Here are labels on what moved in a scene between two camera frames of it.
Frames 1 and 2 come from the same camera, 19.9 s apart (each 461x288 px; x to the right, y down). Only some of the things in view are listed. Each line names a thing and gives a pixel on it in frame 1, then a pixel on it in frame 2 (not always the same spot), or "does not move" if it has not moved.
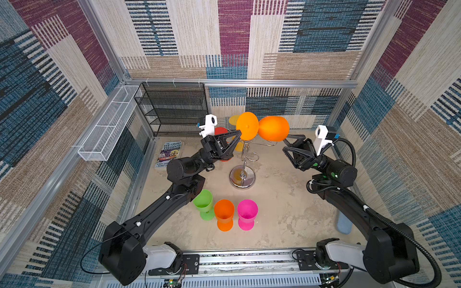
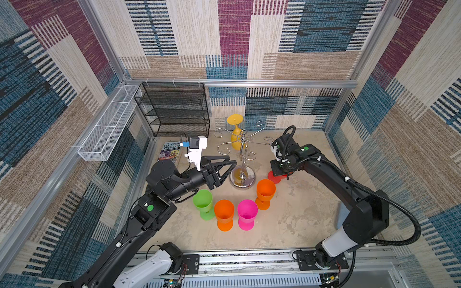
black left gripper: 212,151 -> 211,179
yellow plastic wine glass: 239,146 does not move
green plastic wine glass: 203,202 does not move
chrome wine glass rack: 243,176 does not move
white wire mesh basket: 108,129 does not move
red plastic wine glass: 219,131 -> 276,179
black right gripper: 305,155 -> 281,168
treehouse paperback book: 170,150 does not move
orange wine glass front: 271,128 -> 266,189
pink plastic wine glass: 247,211 does not move
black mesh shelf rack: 173,109 does not move
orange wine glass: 224,212 does not move
